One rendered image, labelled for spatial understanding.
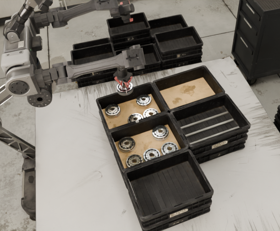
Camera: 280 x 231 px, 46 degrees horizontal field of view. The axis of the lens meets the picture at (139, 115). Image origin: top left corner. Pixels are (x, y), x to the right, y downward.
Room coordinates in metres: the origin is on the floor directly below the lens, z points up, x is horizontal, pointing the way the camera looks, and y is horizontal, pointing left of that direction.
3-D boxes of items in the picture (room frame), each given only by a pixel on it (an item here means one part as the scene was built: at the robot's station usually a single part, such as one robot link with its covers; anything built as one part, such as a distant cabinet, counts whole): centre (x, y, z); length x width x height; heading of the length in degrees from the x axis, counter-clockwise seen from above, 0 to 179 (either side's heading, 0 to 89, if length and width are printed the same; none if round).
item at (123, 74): (1.52, 0.07, 1.15); 0.10 x 0.07 x 0.07; 53
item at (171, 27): (2.92, -0.40, 0.31); 0.40 x 0.30 x 0.34; 97
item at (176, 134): (1.16, -0.03, 0.87); 0.40 x 0.30 x 0.11; 104
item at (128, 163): (1.07, 0.06, 0.86); 0.10 x 0.10 x 0.01
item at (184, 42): (2.53, -0.44, 0.37); 0.40 x 0.30 x 0.45; 97
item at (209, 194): (0.87, -0.10, 0.92); 0.40 x 0.30 x 0.02; 104
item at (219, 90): (1.55, -0.34, 0.87); 0.40 x 0.30 x 0.11; 104
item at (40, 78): (1.22, 0.43, 1.45); 0.09 x 0.08 x 0.12; 7
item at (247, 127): (1.26, -0.41, 0.92); 0.40 x 0.30 x 0.02; 104
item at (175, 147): (1.12, -0.15, 0.86); 0.10 x 0.10 x 0.01
